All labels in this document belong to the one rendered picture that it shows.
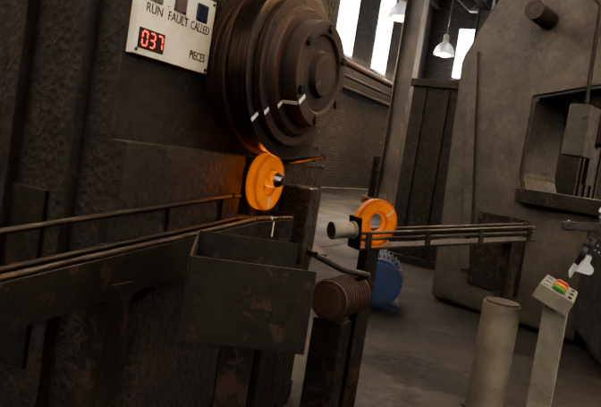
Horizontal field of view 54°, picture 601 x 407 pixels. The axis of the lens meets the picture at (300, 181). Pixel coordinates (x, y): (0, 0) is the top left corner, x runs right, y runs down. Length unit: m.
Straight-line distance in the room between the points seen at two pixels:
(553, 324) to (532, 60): 2.43
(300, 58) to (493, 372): 1.20
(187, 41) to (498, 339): 1.33
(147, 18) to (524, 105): 3.14
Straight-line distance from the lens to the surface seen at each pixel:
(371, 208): 2.01
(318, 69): 1.56
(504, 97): 4.22
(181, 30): 1.46
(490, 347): 2.08
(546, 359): 2.11
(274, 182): 1.61
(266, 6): 1.51
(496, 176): 4.17
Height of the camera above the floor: 0.91
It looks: 3 degrees down
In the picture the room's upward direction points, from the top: 9 degrees clockwise
